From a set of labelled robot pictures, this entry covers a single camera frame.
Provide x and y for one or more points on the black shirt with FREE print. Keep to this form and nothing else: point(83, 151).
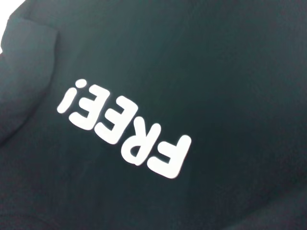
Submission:
point(216, 72)

